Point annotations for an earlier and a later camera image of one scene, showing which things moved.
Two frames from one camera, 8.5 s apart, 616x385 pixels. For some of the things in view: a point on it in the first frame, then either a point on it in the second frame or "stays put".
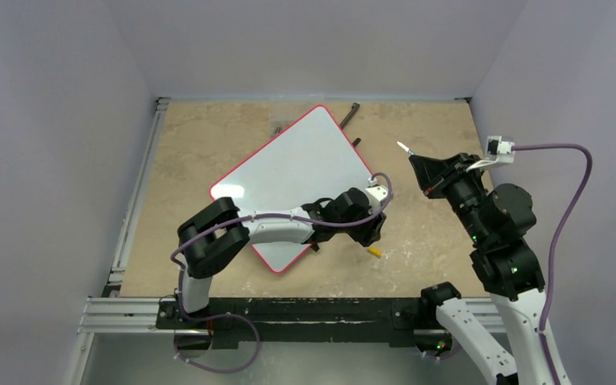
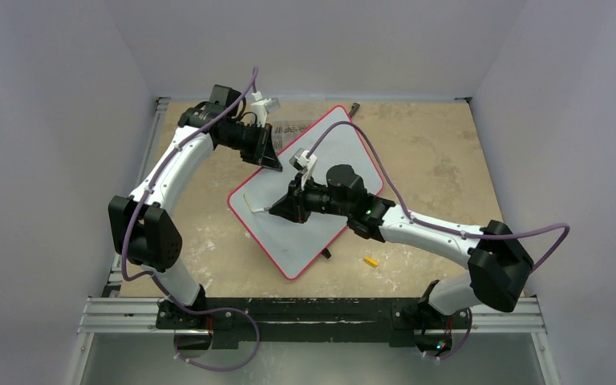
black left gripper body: x=362 y=233 to x=253 y=141
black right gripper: x=444 y=176 to x=295 y=200
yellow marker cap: x=374 y=251 to x=371 y=261
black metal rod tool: x=354 y=107 stays put
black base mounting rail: x=406 y=322 stays put
